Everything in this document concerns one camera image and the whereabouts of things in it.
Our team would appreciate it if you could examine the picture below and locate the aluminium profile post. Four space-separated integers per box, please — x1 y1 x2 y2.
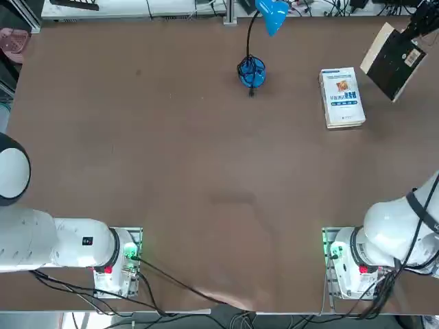
223 0 238 26

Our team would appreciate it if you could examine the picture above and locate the black left base cable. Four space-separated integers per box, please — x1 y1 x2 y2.
135 255 258 313

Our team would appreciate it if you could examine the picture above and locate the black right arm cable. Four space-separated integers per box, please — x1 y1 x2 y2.
394 181 439 275

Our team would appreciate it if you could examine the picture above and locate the black lamp power cord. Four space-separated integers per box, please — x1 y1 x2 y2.
237 54 265 99

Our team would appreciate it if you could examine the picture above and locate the pink cap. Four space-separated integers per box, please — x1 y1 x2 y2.
0 28 32 66

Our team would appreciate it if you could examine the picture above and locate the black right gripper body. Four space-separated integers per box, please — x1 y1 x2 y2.
410 0 439 37

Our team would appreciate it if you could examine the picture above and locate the black and cream book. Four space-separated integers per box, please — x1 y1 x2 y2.
359 22 428 103

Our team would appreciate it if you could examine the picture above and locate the blue desk lamp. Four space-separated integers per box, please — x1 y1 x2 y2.
237 0 289 89

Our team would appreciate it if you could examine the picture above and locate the white paperback book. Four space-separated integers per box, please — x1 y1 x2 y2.
318 66 367 130

